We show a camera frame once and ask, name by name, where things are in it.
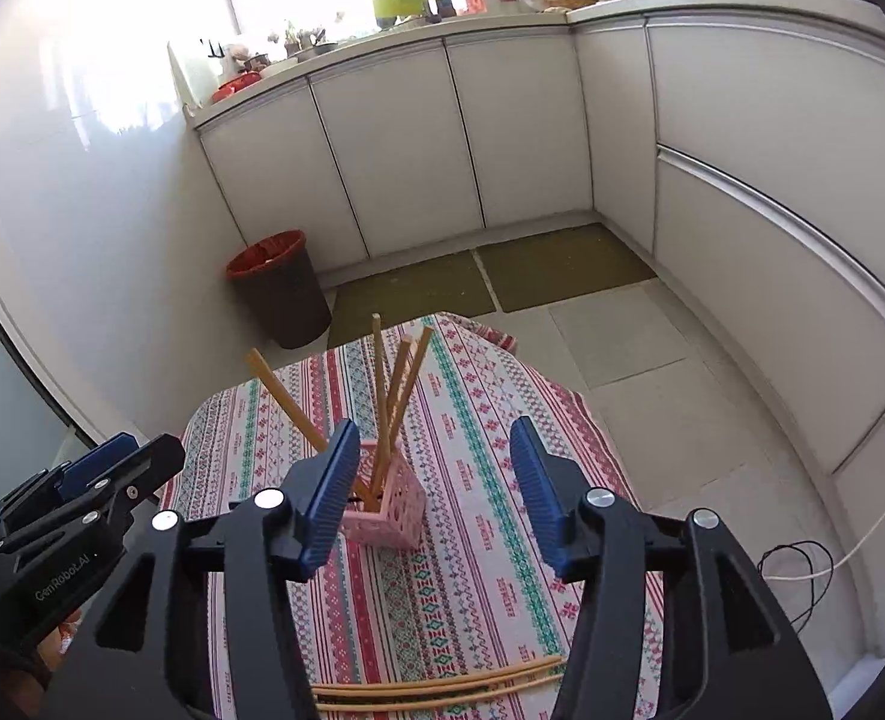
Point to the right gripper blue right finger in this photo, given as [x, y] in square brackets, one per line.
[550, 487]

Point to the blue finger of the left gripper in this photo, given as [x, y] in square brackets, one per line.
[78, 475]

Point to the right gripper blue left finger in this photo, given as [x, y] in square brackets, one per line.
[322, 486]

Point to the white kitchen base cabinets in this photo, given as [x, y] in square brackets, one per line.
[738, 145]

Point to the person left hand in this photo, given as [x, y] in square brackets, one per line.
[60, 640]

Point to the patterned red green tablecloth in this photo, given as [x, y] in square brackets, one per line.
[474, 595]

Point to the pink perforated utensil holder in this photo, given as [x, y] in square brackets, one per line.
[399, 521]

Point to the olive floor mat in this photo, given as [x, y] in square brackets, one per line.
[509, 276]

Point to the red rimmed brown trash bin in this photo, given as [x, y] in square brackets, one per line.
[277, 281]

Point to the red bowl on counter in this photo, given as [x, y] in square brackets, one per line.
[235, 85]

